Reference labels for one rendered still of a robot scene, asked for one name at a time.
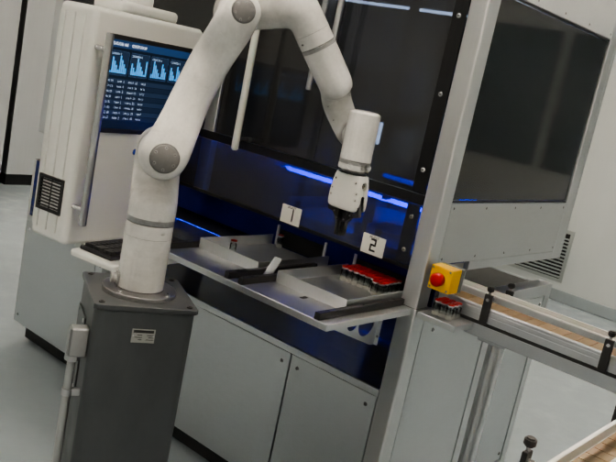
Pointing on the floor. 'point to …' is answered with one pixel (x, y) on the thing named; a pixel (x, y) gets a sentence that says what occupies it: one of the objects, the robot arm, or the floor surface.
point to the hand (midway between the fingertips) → (340, 227)
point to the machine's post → (433, 224)
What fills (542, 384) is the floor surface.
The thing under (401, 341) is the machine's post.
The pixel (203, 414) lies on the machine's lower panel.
